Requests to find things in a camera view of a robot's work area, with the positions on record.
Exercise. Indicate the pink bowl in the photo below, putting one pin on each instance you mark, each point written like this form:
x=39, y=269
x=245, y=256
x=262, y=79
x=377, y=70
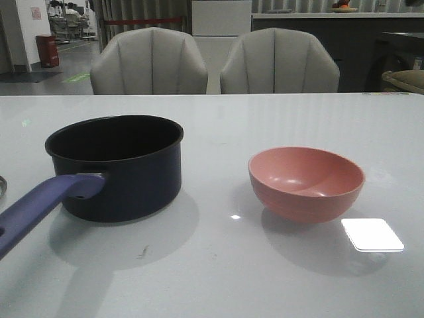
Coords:
x=305, y=185

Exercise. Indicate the glass lid blue knob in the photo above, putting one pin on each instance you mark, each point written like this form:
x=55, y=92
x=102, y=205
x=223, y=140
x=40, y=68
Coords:
x=3, y=186

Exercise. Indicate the dark blue saucepan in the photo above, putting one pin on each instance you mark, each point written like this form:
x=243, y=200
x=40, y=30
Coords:
x=107, y=170

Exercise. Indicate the right grey chair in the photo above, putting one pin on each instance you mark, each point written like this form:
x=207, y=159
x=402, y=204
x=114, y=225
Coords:
x=278, y=60

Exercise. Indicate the grey chair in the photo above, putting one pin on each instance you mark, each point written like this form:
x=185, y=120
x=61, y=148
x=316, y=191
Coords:
x=278, y=60
x=150, y=61

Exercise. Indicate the left grey chair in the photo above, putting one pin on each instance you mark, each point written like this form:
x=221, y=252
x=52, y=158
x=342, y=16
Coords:
x=150, y=61

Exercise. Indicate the white cabinet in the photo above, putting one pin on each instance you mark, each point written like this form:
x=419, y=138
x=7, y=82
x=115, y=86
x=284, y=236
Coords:
x=214, y=26

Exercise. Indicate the red barrier tape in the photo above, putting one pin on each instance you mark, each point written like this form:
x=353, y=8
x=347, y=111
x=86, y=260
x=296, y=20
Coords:
x=144, y=21

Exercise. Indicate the red bin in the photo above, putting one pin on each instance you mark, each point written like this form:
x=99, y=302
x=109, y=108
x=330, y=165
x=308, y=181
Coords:
x=47, y=50

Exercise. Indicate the fruit plate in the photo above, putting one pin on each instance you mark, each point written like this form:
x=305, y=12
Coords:
x=342, y=6

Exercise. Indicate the olive sofa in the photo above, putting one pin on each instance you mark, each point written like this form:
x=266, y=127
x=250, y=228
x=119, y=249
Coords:
x=406, y=80

